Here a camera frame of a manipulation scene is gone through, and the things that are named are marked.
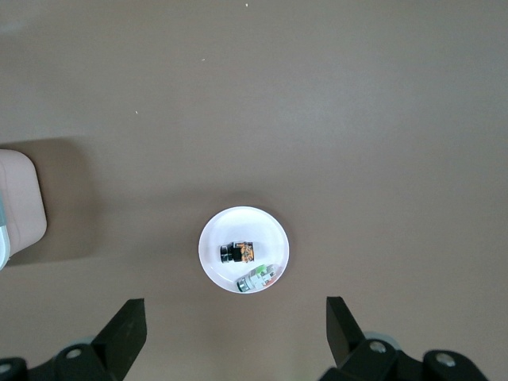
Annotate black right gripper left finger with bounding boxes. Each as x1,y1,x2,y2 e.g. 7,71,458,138
49,298,148,381

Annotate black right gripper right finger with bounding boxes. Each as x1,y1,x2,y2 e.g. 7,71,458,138
320,296,402,381

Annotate white lidded box grey latches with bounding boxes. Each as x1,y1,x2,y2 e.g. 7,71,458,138
0,148,48,271

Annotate pale pink round plate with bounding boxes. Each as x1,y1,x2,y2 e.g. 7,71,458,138
197,205,290,294

